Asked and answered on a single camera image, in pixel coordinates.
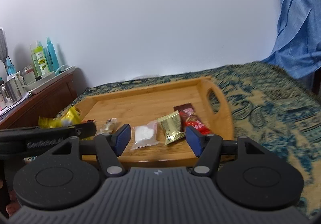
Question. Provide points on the lime green spray bottle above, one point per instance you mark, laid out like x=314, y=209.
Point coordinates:
x=40, y=55

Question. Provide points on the white plastic tray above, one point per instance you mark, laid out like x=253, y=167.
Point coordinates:
x=48, y=80

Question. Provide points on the red chocolate bar long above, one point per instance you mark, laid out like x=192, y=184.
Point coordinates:
x=190, y=118

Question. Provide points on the dark wooden cabinet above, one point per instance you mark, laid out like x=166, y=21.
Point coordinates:
x=46, y=103

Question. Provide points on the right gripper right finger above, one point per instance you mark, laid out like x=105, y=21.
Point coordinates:
x=245, y=172

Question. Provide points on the clear white cake packet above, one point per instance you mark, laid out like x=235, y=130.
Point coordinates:
x=145, y=136

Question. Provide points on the blue checked cloth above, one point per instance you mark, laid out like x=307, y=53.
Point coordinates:
x=297, y=45

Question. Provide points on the wooden serving tray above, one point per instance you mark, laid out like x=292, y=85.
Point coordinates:
x=145, y=104

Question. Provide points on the pale green bottle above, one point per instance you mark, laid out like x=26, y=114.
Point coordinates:
x=35, y=62

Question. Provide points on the steel mug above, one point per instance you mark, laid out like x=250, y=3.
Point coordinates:
x=10, y=92

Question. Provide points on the gold foil snack packet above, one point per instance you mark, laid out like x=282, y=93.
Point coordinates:
x=171, y=125

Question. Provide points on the teal spray bottle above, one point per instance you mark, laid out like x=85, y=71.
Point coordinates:
x=52, y=54

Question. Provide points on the round standing mirror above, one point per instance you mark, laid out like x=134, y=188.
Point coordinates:
x=3, y=46

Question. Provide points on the person right hand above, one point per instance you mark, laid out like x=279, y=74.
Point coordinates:
x=9, y=203

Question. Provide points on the paisley patterned table cloth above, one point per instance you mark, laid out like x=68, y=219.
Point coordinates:
x=267, y=105

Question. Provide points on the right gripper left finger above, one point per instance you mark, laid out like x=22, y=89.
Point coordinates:
x=72, y=171

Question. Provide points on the nougat nut candy packet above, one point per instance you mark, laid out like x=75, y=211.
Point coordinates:
x=108, y=127

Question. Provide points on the glass jar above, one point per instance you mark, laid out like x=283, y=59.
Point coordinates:
x=29, y=75

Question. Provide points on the yellow snack bag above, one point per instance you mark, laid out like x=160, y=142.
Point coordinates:
x=72, y=117

